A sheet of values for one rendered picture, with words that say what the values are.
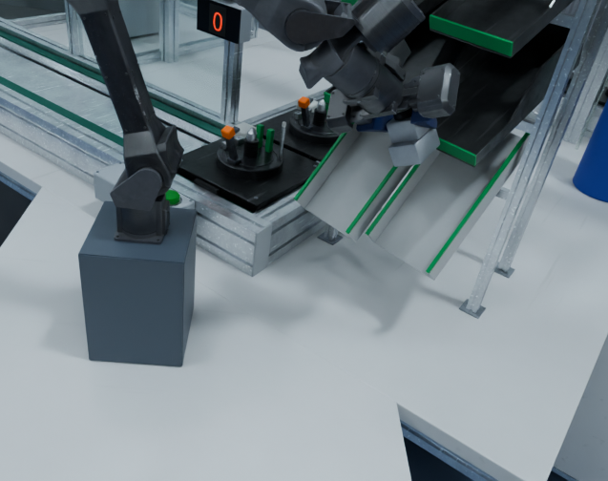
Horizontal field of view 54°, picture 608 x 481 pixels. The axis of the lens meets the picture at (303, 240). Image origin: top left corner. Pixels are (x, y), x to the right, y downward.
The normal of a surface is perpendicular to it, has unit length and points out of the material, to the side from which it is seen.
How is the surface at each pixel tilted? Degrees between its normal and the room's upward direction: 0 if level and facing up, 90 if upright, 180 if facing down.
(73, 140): 90
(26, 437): 0
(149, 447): 0
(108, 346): 90
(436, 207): 45
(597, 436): 90
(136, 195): 90
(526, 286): 0
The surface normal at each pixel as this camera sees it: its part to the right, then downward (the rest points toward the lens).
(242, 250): -0.58, 0.40
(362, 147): -0.41, -0.36
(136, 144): -0.11, 0.07
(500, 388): 0.13, -0.82
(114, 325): 0.03, 0.57
